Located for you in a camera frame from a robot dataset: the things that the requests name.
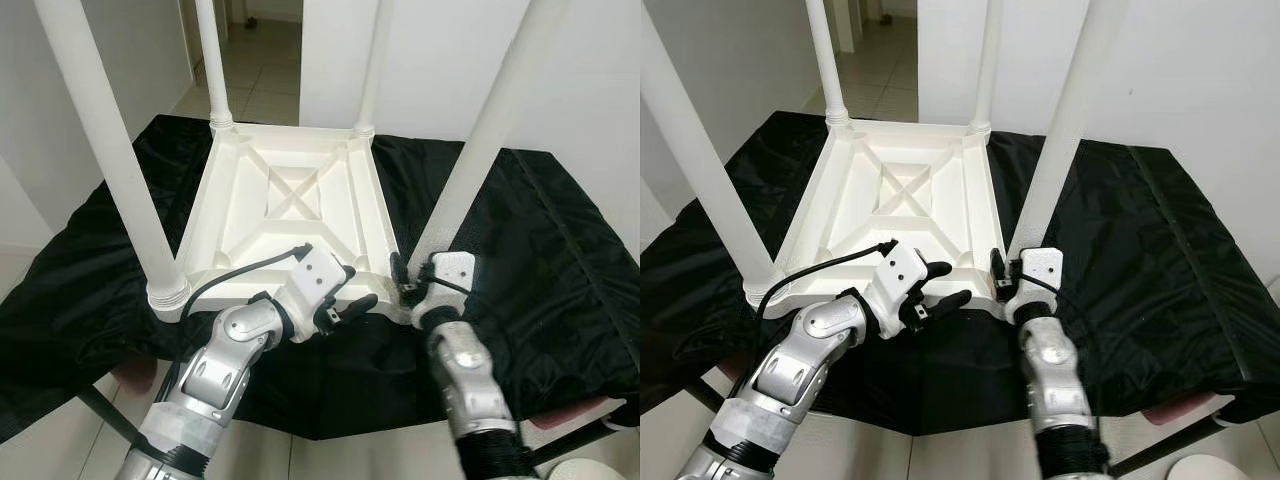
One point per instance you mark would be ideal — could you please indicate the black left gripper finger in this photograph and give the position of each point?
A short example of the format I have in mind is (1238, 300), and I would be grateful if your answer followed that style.
(938, 270)
(356, 306)
(346, 272)
(950, 302)

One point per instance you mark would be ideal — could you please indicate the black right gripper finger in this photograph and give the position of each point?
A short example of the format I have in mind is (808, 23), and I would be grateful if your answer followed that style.
(399, 270)
(997, 268)

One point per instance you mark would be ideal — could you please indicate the white plastic table top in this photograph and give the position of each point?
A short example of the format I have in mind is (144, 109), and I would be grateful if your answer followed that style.
(230, 230)
(850, 230)

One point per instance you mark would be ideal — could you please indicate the white plastic table leg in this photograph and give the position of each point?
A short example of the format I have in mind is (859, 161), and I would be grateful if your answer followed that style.
(480, 130)
(825, 60)
(110, 140)
(1065, 130)
(987, 70)
(213, 60)
(375, 70)
(705, 140)

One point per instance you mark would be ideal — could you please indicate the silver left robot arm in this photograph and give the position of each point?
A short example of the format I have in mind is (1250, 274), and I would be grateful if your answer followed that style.
(800, 360)
(220, 370)

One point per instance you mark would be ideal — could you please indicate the black cloth table cover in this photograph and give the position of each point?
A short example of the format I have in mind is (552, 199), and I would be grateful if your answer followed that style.
(1190, 300)
(570, 300)

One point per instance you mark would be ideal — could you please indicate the white round base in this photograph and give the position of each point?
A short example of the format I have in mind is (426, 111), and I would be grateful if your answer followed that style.
(588, 469)
(1208, 469)

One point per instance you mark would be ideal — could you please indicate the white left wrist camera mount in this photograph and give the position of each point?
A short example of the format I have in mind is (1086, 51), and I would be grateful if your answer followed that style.
(312, 275)
(900, 268)

